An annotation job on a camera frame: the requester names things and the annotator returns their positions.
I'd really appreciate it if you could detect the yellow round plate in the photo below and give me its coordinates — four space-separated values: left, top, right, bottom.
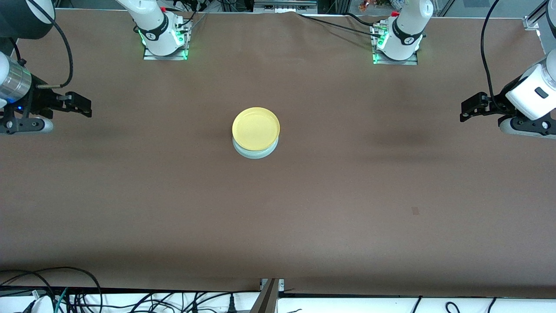
232 107 281 152

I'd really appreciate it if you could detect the pale green round plate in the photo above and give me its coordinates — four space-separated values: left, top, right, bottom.
232 135 279 160

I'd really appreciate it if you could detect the matte table cover sheet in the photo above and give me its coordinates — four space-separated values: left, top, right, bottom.
0 9 556 292

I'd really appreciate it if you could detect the grey metal box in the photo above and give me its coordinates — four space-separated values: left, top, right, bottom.
253 0 318 13

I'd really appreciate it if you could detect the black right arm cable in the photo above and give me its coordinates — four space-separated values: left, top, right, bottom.
24 0 73 90

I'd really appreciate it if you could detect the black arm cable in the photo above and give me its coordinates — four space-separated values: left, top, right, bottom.
24 0 73 90
480 0 501 110

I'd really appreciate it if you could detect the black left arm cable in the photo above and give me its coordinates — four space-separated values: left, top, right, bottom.
480 0 501 110

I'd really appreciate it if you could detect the aluminium frame profile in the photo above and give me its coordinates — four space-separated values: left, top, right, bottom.
523 0 556 31

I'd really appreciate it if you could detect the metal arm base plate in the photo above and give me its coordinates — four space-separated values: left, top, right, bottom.
143 20 189 61
372 24 419 66

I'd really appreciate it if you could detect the short black table cable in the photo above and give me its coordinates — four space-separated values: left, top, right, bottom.
343 12 385 27

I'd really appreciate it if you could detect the black looped cable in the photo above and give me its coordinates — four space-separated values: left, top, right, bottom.
0 266 103 313

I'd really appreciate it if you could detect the long black table cable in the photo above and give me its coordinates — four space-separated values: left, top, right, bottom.
297 12 384 40

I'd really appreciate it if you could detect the green cable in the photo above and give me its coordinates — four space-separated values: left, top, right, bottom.
54 287 69 313

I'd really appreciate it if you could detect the metal frame bracket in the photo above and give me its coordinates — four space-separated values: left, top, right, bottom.
250 278 285 313

